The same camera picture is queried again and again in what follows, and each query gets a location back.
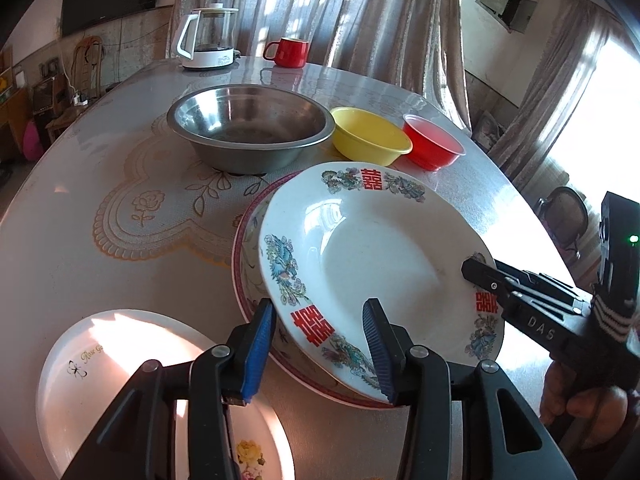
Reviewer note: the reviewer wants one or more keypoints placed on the pink-rimmed plate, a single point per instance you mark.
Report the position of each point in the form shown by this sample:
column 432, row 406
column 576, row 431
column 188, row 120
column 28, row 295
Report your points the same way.
column 248, row 270

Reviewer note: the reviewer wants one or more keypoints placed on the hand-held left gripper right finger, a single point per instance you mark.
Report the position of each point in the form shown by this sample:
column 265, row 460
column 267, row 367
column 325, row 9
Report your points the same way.
column 380, row 355

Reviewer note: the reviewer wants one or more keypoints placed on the gold floral lace table mat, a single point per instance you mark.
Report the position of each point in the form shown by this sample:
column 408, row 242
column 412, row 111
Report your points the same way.
column 165, row 210

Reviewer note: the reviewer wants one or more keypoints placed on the pink balloon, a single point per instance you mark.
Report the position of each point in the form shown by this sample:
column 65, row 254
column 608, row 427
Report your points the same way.
column 31, row 142

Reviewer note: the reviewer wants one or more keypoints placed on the dark round-backed chair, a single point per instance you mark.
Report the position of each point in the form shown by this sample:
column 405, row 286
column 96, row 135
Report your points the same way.
column 567, row 215

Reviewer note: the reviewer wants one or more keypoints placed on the wooden cabinet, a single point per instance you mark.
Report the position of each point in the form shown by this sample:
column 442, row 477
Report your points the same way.
column 7, row 100

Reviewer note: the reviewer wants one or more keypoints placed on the red mug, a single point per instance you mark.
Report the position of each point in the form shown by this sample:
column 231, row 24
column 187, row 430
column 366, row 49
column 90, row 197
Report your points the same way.
column 290, row 52

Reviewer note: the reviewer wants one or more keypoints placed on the red plastic bowl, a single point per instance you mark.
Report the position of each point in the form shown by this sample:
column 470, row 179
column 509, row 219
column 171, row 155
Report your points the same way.
column 432, row 140

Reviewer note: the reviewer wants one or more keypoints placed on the white plate with phoenix print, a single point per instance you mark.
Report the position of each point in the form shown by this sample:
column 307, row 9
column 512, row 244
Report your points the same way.
column 380, row 250

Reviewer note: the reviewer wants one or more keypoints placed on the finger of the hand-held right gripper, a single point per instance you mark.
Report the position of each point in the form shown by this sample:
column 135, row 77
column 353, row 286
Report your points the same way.
column 482, row 272

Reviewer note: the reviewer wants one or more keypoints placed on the yellow plastic bowl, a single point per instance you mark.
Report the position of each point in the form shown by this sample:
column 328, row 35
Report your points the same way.
column 370, row 132

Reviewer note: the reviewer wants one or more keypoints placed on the white power strip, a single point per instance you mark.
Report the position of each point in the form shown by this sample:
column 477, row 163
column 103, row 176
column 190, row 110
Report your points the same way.
column 81, row 100

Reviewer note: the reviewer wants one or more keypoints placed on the wide beige curtain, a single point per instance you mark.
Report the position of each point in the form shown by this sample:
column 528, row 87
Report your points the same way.
column 325, row 10

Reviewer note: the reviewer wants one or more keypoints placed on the wooden chair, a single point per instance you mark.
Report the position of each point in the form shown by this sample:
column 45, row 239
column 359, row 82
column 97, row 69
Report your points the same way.
column 85, row 70

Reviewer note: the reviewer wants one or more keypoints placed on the stainless steel bowl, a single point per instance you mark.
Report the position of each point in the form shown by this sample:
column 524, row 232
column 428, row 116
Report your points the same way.
column 250, row 155

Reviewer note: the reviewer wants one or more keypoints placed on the glass kettle with white base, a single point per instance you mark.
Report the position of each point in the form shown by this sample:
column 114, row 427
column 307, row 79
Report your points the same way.
column 210, row 35

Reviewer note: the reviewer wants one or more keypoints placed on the white plate with flower print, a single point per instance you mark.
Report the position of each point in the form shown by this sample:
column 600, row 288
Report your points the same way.
column 100, row 340

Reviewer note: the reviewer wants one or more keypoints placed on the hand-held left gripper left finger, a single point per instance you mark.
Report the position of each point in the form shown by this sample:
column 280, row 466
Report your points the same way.
column 257, row 355

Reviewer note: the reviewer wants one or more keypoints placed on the person's right hand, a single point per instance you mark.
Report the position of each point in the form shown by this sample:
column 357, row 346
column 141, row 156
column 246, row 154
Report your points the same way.
column 590, row 405

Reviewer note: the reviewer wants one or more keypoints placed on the narrow beige curtain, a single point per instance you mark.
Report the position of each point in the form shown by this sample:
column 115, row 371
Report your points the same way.
column 560, row 85

